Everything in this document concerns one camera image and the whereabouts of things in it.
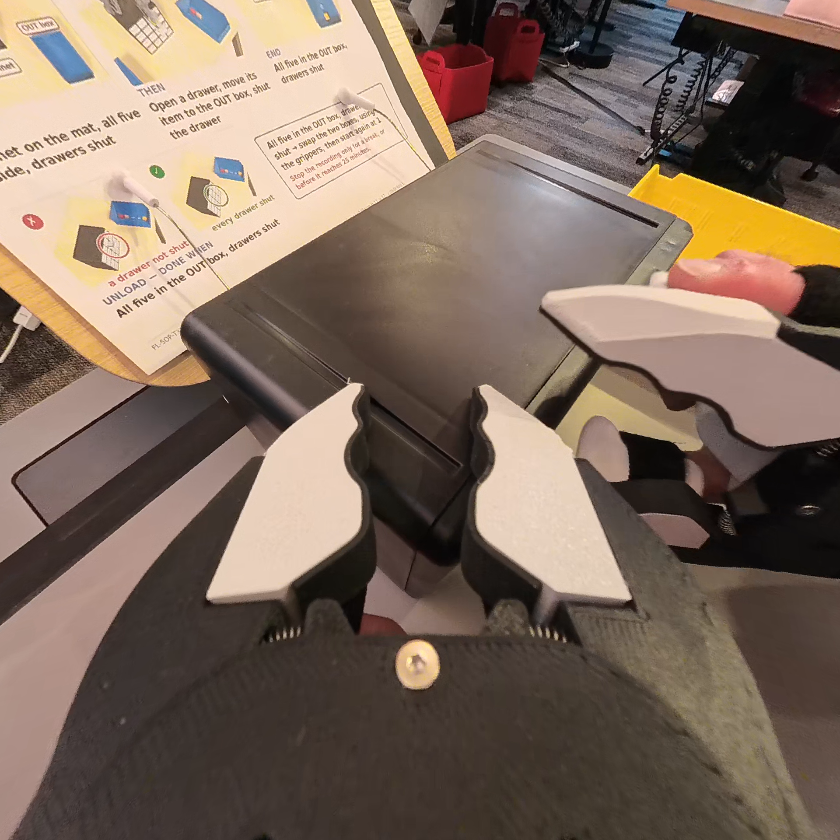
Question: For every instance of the wooden table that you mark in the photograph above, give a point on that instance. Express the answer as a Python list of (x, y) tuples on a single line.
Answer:
[(754, 19)]

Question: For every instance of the instruction sheet on wooden board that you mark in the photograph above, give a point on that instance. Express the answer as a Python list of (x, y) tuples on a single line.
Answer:
[(65, 325)]

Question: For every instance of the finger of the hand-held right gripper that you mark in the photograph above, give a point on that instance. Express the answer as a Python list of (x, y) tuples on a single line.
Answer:
[(689, 341), (735, 453)]

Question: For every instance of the red storage bin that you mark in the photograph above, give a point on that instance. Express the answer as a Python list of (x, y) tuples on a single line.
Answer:
[(515, 43), (456, 79)]

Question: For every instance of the printed instruction poster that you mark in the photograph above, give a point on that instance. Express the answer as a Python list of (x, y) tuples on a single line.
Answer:
[(197, 118)]

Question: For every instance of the white power adapter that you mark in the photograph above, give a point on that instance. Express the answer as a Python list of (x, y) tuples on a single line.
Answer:
[(26, 319)]

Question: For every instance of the grey work mat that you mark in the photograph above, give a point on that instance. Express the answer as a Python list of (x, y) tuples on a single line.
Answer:
[(98, 420)]

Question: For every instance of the yellow plastic bin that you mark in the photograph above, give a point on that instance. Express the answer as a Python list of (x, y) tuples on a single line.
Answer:
[(722, 216)]

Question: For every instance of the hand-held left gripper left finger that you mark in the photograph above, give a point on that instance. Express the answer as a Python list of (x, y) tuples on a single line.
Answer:
[(295, 512)]

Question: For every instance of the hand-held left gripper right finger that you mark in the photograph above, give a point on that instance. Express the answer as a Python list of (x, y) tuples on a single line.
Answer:
[(544, 518)]

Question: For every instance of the person's right hand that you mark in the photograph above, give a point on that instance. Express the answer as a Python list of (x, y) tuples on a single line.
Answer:
[(735, 279)]

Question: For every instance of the black drawer cabinet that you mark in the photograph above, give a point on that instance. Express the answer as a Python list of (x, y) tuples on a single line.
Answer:
[(426, 262)]

